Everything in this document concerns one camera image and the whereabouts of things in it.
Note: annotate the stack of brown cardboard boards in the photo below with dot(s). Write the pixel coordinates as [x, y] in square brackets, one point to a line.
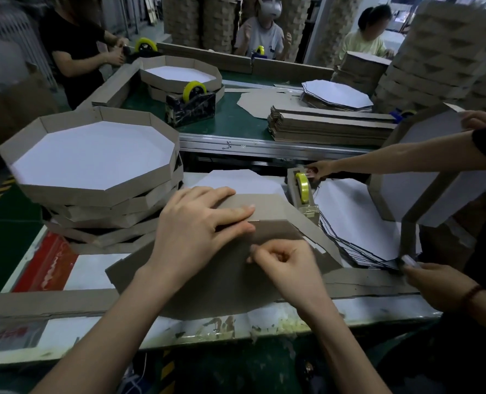
[362, 71]

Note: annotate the brown cardboard carton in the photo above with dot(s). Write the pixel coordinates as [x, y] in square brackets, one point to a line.
[17, 110]

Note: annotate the person's left middle finger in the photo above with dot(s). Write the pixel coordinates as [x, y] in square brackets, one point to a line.
[214, 194]

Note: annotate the person's right thumb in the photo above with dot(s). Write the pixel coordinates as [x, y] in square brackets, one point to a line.
[261, 258]

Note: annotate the person's left hand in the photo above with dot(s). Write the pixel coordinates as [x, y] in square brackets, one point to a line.
[185, 237]

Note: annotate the person's left thumb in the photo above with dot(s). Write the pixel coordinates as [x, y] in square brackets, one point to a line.
[236, 234]

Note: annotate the blue tape dispenser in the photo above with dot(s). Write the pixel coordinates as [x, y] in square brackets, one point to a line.
[402, 114]

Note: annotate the long cardboard divider wall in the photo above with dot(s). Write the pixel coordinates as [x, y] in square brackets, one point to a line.
[230, 61]

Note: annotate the grey octagonal cardboard sheet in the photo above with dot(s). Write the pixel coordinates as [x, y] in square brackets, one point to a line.
[263, 103]

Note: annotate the person's right hand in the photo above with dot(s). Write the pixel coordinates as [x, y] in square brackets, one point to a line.
[294, 274]

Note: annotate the tall stack of cardboard trays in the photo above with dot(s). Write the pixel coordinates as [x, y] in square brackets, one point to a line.
[444, 57]

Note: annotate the grey label sticker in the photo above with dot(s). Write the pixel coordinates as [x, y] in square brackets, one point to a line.
[11, 335]

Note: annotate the grey cardboard box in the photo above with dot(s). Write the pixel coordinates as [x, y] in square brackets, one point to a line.
[234, 283]

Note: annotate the stack of white octagonal sheets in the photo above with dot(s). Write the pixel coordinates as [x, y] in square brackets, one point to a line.
[357, 221]

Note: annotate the person's left forearm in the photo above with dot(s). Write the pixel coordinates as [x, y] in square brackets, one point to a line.
[115, 332]

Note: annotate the red sticker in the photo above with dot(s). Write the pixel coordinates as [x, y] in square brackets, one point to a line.
[46, 264]

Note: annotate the metal conveyor rail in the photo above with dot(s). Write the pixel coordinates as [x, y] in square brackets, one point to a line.
[267, 145]

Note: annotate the person's right forearm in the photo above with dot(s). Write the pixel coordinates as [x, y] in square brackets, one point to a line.
[341, 352]

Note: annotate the background stacks of cardboard trays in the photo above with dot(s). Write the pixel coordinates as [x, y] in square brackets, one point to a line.
[210, 20]

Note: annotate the pile of octagonal cardboard sheets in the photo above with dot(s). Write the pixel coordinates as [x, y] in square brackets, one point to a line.
[337, 95]

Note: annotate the black tape dispenser yellow roll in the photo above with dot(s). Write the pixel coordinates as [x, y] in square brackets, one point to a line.
[189, 106]
[144, 48]

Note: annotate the long grey cardboard strip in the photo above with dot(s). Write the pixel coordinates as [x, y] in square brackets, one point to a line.
[370, 283]
[50, 302]

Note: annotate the grey tape dispenser yellow roll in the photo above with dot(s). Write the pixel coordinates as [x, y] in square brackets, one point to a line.
[301, 192]

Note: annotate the small tape dispenser yellow roll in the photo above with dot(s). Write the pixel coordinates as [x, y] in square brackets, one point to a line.
[259, 51]

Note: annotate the stack of folded cardboard strips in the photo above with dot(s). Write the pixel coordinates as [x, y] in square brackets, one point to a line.
[329, 127]

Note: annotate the wide cardboard strip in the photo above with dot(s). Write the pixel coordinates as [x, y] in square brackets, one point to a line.
[113, 88]

